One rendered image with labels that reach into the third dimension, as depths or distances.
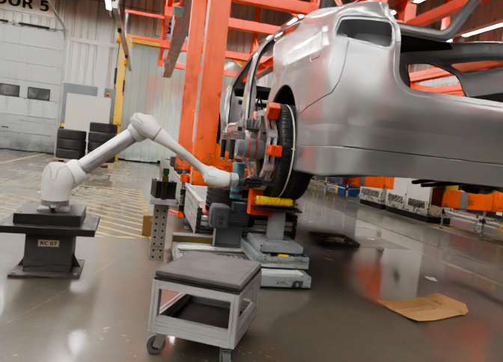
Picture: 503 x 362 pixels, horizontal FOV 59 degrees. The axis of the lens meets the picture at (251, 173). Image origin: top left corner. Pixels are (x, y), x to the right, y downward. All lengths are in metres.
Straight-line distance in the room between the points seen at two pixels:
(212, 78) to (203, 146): 0.53
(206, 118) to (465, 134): 1.87
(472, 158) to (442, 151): 0.18
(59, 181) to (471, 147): 2.24
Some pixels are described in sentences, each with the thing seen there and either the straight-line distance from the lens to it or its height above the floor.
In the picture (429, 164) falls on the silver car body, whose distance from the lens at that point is 2.39.
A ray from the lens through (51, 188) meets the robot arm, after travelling 2.80.
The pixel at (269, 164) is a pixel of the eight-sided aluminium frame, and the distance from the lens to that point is 2.84.
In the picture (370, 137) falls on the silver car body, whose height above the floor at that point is 0.96.
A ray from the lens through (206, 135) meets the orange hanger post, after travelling 3.46.
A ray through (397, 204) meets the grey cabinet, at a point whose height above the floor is 0.17.
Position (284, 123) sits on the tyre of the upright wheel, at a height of 1.03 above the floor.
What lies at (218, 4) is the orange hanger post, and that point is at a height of 1.90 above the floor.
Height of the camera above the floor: 0.84
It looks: 3 degrees down
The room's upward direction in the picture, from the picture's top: 6 degrees clockwise
